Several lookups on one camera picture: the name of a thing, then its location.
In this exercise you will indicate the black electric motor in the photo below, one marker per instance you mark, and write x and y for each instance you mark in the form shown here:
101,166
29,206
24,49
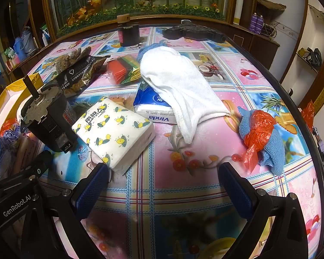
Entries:
54,124

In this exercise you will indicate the orange plastic bag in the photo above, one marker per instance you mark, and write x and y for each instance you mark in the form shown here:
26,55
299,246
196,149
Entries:
309,113
9,125
259,129

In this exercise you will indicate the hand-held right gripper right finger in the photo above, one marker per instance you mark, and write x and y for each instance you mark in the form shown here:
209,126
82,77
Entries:
237,191

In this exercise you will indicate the white towel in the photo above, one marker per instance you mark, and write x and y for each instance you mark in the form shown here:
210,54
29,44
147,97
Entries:
172,86

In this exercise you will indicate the white bottle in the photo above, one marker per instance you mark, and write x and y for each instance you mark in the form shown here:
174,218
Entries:
45,38

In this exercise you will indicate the blue knitted cloth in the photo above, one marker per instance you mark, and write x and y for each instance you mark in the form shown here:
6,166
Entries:
148,50
275,145

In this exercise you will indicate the black foil bag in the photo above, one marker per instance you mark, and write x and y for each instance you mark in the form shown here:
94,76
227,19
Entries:
78,72

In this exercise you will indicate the blue thermos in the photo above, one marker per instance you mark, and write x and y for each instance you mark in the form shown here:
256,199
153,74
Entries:
20,47

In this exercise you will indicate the red green packet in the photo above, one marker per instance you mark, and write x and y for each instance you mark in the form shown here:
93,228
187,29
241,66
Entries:
118,70

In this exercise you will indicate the pink tissue pack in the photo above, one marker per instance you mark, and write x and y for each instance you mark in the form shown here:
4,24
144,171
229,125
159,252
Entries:
24,151

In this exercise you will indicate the black shelf item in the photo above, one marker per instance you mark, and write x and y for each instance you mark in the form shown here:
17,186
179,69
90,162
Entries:
314,58

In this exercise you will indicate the blue white small tissue pack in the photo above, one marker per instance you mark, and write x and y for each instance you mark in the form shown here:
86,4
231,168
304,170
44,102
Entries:
5,145

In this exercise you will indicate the printed tablecloth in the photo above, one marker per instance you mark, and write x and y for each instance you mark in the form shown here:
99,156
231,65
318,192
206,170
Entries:
205,145

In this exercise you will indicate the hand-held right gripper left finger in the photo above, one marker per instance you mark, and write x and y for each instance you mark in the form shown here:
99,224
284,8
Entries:
93,191

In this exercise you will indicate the black hand tool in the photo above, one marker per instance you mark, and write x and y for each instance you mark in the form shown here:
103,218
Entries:
194,32

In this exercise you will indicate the lemon print tissue pack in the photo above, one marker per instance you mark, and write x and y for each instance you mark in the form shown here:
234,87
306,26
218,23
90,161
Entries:
113,132

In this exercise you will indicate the dark jar with wooden lid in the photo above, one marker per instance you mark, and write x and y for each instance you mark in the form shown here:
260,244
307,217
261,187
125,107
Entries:
128,35

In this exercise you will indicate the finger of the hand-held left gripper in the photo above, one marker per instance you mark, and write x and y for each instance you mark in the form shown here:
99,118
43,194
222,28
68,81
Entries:
40,164

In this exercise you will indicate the yellow cardboard box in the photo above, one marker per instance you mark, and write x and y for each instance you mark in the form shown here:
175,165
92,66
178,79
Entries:
35,79

